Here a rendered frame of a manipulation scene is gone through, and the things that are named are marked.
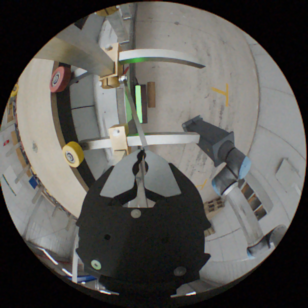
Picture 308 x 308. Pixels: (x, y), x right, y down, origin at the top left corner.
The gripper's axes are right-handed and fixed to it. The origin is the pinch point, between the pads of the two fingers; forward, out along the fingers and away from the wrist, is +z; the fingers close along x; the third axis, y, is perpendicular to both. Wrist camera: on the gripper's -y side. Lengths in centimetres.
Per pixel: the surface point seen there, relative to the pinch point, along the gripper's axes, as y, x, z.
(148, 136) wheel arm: 2.6, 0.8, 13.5
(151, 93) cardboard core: -20, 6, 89
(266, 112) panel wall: -51, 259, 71
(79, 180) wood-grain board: 15.8, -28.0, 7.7
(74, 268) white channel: 113, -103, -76
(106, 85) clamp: -12.7, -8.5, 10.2
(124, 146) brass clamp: 4.9, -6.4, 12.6
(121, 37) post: -40.4, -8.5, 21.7
